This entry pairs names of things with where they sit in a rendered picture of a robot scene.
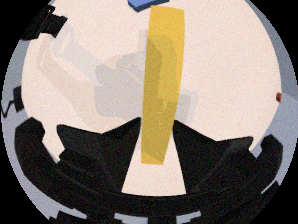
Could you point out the small red cube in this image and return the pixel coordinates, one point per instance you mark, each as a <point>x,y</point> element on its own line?
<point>279,97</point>

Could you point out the blue flat bar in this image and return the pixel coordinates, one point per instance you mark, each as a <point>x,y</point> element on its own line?
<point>139,5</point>

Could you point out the yellow bar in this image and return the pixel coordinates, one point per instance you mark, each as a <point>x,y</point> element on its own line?
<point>162,81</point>

